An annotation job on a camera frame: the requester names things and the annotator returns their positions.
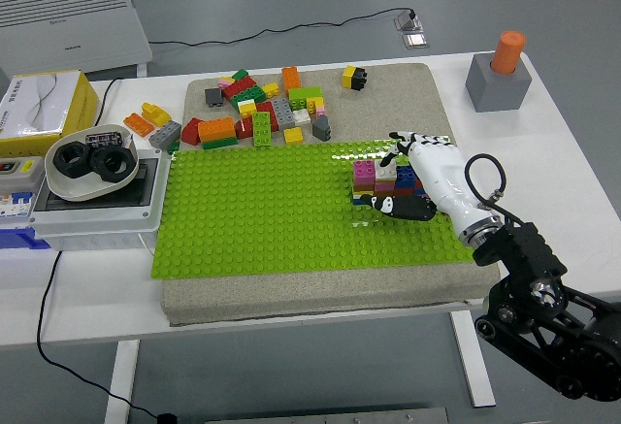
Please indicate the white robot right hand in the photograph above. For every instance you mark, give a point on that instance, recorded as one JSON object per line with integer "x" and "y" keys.
{"x": 444, "y": 176}

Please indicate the white square brick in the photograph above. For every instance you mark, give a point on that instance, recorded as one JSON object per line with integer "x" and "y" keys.
{"x": 384, "y": 174}

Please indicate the black square brick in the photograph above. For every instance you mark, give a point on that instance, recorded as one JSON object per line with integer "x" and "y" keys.
{"x": 360, "y": 79}

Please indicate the yellow square brick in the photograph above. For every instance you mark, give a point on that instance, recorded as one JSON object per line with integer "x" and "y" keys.
{"x": 348, "y": 76}

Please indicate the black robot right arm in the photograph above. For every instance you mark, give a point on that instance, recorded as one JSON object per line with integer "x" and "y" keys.
{"x": 529, "y": 249}

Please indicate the green studded baseplate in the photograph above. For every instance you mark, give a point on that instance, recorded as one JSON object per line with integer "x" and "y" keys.
{"x": 267, "y": 210}

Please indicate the grey-brown foam mat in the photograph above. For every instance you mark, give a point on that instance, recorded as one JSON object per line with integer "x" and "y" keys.
{"x": 388, "y": 104}

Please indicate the grey block holder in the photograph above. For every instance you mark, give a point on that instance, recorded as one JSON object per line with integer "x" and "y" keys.
{"x": 495, "y": 91}

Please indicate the dark grey sloped brick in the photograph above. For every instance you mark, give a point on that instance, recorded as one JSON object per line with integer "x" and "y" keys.
{"x": 322, "y": 128}

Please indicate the metal floor socket plate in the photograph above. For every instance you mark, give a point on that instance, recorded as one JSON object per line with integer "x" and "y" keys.
{"x": 416, "y": 40}

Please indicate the orange cylinder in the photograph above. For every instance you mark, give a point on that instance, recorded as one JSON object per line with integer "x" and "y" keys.
{"x": 508, "y": 53}

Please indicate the small pink brick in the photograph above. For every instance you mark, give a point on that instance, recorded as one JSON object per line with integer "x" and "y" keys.
{"x": 224, "y": 84}
{"x": 320, "y": 111}

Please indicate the small yellow brick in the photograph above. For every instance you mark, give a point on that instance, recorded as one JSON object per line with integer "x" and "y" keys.
{"x": 315, "y": 104}

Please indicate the small white brick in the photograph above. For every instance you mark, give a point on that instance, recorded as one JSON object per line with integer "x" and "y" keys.
{"x": 302, "y": 117}

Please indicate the open metal floor socket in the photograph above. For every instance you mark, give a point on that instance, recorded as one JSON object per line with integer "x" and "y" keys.
{"x": 406, "y": 21}

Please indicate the lime green long brick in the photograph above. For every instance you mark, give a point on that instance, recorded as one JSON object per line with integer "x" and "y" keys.
{"x": 305, "y": 95}

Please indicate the green eight-stud brick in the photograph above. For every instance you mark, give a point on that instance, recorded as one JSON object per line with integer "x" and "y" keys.
{"x": 262, "y": 129}

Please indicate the white table leg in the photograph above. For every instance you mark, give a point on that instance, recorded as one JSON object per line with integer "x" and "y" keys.
{"x": 121, "y": 380}
{"x": 468, "y": 370}

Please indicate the white and yellow brick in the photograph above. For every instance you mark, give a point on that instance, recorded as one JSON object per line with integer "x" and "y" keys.
{"x": 247, "y": 107}

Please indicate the large red brick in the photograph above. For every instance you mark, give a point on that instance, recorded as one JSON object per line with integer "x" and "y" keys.
{"x": 238, "y": 87}

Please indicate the dark green long brick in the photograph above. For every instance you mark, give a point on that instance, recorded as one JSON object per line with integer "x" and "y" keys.
{"x": 220, "y": 142}

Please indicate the small dark green brick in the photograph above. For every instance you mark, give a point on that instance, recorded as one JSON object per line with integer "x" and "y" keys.
{"x": 239, "y": 75}
{"x": 173, "y": 147}

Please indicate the orange long brick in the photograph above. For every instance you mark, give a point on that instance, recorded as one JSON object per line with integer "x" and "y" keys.
{"x": 217, "y": 128}

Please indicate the red roof brick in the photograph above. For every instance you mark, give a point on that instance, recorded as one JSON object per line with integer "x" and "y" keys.
{"x": 191, "y": 132}

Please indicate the light grey brick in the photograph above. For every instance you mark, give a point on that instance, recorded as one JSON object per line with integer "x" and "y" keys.
{"x": 165, "y": 134}

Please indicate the yellow sloped brick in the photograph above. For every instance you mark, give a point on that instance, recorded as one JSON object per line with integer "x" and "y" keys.
{"x": 155, "y": 113}

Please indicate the orange flat brick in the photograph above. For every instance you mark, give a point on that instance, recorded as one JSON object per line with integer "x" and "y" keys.
{"x": 138, "y": 124}

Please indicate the dark small electronic component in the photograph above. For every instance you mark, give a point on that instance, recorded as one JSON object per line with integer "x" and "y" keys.
{"x": 103, "y": 139}

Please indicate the black hex nut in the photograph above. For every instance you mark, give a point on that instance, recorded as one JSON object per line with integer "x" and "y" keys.
{"x": 97, "y": 164}
{"x": 58, "y": 164}

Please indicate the grey electrical junction box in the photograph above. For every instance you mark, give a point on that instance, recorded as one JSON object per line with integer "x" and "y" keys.
{"x": 97, "y": 220}

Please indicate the white plastic bowl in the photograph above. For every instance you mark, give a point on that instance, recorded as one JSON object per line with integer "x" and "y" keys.
{"x": 77, "y": 191}

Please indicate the black plug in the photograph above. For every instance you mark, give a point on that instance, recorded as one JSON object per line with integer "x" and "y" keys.
{"x": 167, "y": 417}

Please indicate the white panel heater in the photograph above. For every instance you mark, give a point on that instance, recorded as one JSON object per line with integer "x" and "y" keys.
{"x": 73, "y": 21}

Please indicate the yellow white tissue box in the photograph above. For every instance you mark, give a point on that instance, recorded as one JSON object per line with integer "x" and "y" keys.
{"x": 34, "y": 99}

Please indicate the white circuit breaker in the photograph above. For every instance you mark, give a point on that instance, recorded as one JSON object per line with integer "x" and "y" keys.
{"x": 14, "y": 203}

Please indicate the multicolour brick wall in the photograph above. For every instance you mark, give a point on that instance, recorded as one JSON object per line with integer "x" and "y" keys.
{"x": 364, "y": 179}

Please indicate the grey yellow switch box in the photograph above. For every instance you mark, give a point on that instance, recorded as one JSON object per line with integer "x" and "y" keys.
{"x": 29, "y": 181}

